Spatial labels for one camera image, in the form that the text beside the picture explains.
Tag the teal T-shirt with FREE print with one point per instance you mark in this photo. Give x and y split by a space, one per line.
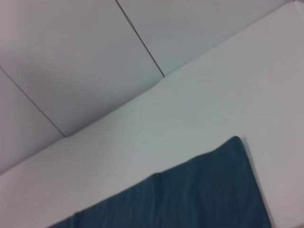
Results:
202 190

